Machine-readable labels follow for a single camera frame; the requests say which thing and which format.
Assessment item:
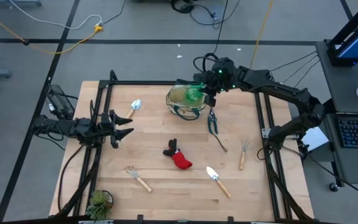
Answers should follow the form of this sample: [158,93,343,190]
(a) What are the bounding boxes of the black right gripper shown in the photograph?
[193,57,236,109]

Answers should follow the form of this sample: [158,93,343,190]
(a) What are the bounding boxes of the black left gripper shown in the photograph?
[99,108,135,150]

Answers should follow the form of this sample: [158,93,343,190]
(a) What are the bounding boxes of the green spray bottle white trigger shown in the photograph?
[185,82,207,102]

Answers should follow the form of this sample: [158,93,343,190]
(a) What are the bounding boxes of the wide steel trowel wooden handle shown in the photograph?
[125,98,143,120]

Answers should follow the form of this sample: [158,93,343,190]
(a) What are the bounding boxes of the green handled pruning shears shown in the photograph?
[207,108,229,154]

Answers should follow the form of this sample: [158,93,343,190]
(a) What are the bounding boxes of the cream green canvas gardening bag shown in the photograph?
[165,82,208,122]

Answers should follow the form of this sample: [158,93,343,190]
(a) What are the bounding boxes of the fan hand rake wooden handle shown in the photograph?
[126,165,153,194]

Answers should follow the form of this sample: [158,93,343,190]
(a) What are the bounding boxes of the red black garden glove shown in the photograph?
[162,138,194,170]

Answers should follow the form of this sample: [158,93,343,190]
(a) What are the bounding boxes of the pronged cultivator wooden handle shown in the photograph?
[238,139,251,171]

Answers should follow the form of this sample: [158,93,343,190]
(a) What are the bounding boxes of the pointed steel trowel wooden handle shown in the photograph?
[205,166,232,199]

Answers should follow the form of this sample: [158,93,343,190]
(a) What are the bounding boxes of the potted green succulent plant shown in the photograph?
[85,189,115,222]

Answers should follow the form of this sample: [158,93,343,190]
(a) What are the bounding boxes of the white paper sheet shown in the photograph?
[300,125,330,152]

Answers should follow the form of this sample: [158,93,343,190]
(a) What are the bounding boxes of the grey side desk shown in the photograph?
[314,39,358,187]

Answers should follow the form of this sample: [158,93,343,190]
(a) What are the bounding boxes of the grey metal floor bar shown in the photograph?
[0,0,42,8]

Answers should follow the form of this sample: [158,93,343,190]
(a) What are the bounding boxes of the black aluminium table frame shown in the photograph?
[54,69,316,224]

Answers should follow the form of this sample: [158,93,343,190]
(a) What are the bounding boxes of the black looped cable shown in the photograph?
[193,0,229,74]

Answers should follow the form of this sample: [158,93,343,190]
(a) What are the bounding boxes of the black arm base cable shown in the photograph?
[57,144,85,213]

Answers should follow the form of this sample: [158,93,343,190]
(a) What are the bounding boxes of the yellow hanging cable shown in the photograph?
[249,0,275,70]

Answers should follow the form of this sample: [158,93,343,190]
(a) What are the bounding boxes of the black cable bundle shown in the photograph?
[170,0,241,29]

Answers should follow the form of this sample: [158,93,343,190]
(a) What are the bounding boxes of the thin black cable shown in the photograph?
[268,50,318,73]
[281,55,319,84]
[293,59,321,88]

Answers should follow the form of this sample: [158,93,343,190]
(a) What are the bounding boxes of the yellow extension cable with plug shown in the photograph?
[0,4,104,56]

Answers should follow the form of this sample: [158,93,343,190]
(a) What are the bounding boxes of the white cable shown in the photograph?
[9,0,103,31]

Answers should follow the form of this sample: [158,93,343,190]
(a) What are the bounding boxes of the black floor cable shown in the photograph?
[102,0,127,26]

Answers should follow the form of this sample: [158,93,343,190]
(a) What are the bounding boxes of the black desk power cable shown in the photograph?
[306,152,358,203]

